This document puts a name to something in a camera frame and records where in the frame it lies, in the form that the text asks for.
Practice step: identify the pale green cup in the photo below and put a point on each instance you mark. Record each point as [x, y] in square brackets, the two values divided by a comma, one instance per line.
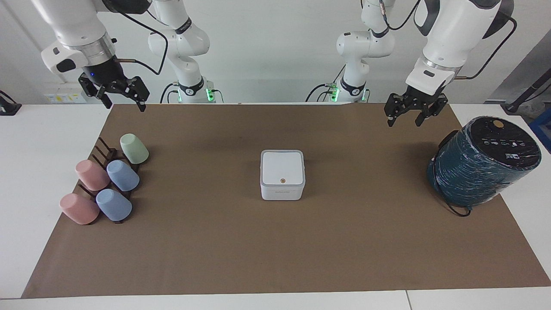
[134, 148]

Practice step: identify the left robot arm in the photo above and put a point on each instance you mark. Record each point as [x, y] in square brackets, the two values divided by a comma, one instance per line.
[452, 30]

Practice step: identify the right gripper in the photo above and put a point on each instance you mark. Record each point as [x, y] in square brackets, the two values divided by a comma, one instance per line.
[103, 71]

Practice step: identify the white square trash can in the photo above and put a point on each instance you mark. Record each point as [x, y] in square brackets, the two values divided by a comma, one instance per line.
[282, 174]

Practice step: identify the teal plastic-wrapped cylindrical speaker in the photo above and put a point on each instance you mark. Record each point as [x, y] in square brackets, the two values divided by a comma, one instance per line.
[482, 168]

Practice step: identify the blue cup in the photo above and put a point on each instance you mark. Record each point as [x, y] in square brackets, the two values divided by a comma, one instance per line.
[123, 175]
[113, 205]

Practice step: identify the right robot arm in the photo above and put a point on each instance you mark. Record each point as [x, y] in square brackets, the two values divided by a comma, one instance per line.
[75, 26]

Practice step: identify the dark wooden cup rack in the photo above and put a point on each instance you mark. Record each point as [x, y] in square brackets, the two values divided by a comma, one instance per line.
[106, 150]

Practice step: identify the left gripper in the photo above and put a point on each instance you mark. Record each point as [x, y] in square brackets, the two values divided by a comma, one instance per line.
[424, 95]

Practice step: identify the black stand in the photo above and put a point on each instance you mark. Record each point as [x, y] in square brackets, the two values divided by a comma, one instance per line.
[523, 97]
[8, 107]

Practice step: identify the pink cup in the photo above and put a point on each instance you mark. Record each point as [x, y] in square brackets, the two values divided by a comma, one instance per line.
[78, 209]
[91, 175]

